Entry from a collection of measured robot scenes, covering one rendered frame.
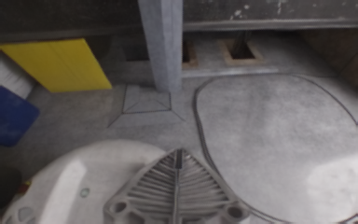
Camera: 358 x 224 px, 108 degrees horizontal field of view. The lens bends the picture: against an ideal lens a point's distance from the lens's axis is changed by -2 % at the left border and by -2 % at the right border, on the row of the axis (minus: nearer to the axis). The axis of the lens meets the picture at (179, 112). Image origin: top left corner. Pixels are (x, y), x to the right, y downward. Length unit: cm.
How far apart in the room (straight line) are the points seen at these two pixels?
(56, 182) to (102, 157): 14
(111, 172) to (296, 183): 93
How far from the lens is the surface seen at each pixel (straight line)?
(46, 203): 58
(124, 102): 107
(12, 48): 127
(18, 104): 131
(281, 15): 116
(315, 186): 109
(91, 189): 59
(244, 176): 89
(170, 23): 77
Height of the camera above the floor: 81
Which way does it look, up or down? 57 degrees down
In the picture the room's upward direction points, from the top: straight up
